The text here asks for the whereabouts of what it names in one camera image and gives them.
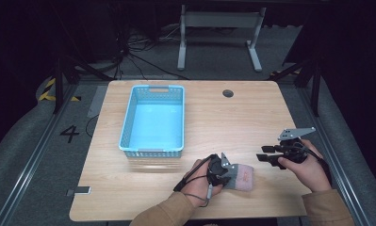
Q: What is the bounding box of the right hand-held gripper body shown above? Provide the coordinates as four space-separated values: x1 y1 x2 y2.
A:
271 126 318 171

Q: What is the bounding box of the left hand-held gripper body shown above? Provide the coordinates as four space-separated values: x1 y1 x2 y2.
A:
205 152 237 188

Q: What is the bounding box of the light blue plastic basket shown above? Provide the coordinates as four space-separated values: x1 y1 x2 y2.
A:
118 84 186 158

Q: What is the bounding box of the person's left hand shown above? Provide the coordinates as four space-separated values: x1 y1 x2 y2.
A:
179 158 225 209

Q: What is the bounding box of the person's right hand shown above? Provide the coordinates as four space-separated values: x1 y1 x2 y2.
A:
277 138 334 194

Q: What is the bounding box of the black tripod stand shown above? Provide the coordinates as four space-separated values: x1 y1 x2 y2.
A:
270 55 323 118
52 51 114 115

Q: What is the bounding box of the yellow and black floor tape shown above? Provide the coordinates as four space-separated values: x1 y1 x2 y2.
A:
38 77 82 103

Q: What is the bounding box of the grey left gripper cable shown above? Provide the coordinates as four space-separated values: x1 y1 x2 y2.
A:
184 184 214 209

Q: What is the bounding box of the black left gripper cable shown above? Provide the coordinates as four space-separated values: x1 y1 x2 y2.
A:
172 153 217 193

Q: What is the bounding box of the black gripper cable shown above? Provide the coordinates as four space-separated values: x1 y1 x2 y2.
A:
172 153 217 193
295 141 334 186

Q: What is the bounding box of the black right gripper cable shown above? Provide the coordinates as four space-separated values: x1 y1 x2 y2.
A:
295 141 334 186

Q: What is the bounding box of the grey metal desk frame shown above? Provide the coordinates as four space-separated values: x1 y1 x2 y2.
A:
176 4 268 73

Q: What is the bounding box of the thin black floor cable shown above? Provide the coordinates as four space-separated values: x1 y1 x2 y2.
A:
84 114 101 138

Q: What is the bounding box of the small grey metal bracket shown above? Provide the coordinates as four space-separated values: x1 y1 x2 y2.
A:
65 186 92 198

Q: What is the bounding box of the bundle of black floor cables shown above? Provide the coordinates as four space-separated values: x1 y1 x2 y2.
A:
111 23 190 81

